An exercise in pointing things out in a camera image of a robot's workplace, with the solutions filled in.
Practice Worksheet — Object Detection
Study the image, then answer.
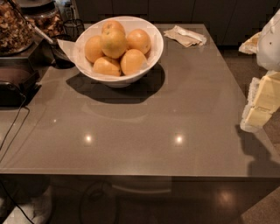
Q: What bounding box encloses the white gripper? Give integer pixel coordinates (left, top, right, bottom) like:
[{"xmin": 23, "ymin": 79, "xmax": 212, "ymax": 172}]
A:
[{"xmin": 239, "ymin": 10, "xmax": 280, "ymax": 132}]

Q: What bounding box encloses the orange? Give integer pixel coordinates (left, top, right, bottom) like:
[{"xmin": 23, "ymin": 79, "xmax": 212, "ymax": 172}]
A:
[
  {"xmin": 101, "ymin": 29, "xmax": 127, "ymax": 59},
  {"xmin": 93, "ymin": 56, "xmax": 122, "ymax": 76},
  {"xmin": 84, "ymin": 35, "xmax": 104, "ymax": 63},
  {"xmin": 101, "ymin": 19, "xmax": 125, "ymax": 33},
  {"xmin": 127, "ymin": 29, "xmax": 151, "ymax": 54},
  {"xmin": 120, "ymin": 49, "xmax": 147, "ymax": 75}
]

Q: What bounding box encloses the white ceramic bowl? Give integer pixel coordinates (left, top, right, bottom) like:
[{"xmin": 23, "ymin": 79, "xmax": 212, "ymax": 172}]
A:
[{"xmin": 71, "ymin": 15, "xmax": 165, "ymax": 88}]

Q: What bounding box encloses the small black bowl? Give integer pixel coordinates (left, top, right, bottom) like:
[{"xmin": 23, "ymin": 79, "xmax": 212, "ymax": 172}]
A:
[{"xmin": 50, "ymin": 34, "xmax": 74, "ymax": 69}]

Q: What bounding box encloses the crumpled paper napkin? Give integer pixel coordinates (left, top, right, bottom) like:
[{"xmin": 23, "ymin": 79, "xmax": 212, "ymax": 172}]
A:
[{"xmin": 164, "ymin": 25, "xmax": 207, "ymax": 47}]

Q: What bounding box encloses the dark glass cup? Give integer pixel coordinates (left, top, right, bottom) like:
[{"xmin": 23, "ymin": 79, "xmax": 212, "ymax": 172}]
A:
[{"xmin": 63, "ymin": 19, "xmax": 85, "ymax": 41}]

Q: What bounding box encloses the black appliance box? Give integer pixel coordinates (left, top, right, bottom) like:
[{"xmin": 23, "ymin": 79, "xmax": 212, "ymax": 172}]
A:
[{"xmin": 0, "ymin": 58, "xmax": 42, "ymax": 108}]

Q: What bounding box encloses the large glass jar of nuts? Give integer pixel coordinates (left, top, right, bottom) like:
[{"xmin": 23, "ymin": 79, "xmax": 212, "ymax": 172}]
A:
[{"xmin": 0, "ymin": 0, "xmax": 33, "ymax": 57}]

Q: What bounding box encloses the white handled utensil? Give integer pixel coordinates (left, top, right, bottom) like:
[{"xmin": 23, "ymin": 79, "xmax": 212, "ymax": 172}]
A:
[{"xmin": 7, "ymin": 0, "xmax": 56, "ymax": 45}]

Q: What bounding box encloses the black power cable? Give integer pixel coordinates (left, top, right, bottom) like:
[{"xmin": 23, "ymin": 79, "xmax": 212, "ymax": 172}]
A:
[{"xmin": 0, "ymin": 84, "xmax": 36, "ymax": 224}]

